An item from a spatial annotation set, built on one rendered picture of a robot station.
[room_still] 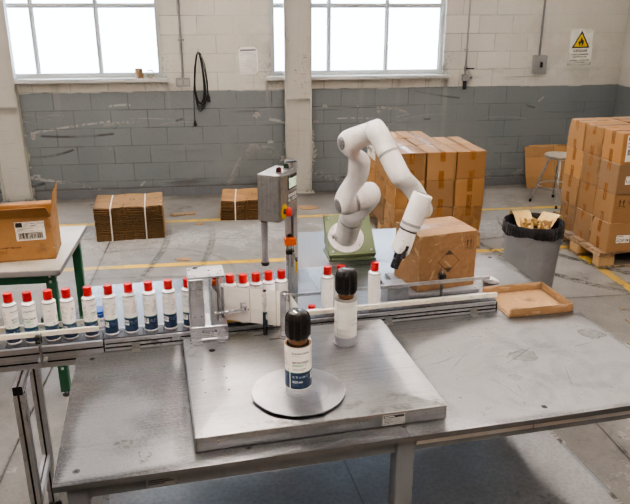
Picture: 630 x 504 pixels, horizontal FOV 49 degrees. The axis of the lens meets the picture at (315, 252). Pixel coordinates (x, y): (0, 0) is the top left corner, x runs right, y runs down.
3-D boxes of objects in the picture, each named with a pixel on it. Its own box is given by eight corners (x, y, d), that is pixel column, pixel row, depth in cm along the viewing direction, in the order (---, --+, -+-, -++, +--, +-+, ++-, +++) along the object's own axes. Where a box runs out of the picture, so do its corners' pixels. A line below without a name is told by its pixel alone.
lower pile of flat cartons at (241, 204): (219, 221, 715) (219, 200, 708) (222, 206, 766) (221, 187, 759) (282, 219, 720) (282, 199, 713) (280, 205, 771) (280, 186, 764)
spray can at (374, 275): (369, 310, 291) (370, 264, 284) (365, 305, 296) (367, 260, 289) (381, 309, 292) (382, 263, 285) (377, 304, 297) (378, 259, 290)
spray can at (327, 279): (322, 315, 287) (322, 268, 280) (319, 310, 291) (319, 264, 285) (334, 313, 288) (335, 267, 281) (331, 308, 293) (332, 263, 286)
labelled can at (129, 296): (125, 335, 269) (120, 286, 262) (125, 329, 274) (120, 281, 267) (139, 333, 270) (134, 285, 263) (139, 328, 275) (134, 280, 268)
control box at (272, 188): (257, 220, 274) (256, 173, 267) (275, 209, 289) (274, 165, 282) (281, 223, 270) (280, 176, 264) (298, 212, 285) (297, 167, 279)
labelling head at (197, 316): (191, 342, 262) (187, 279, 254) (189, 328, 274) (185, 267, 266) (228, 338, 265) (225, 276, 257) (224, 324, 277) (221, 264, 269)
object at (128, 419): (52, 493, 192) (51, 487, 191) (90, 290, 330) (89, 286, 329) (699, 400, 237) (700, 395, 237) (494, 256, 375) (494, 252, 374)
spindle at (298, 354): (287, 398, 223) (286, 317, 214) (282, 384, 231) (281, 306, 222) (314, 395, 225) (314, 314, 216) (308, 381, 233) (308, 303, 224)
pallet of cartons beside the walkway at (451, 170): (481, 248, 634) (490, 151, 604) (393, 253, 621) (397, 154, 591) (438, 212, 746) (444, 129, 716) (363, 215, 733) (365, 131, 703)
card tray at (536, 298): (509, 318, 296) (510, 309, 294) (482, 295, 319) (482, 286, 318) (572, 311, 302) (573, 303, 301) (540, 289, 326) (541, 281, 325)
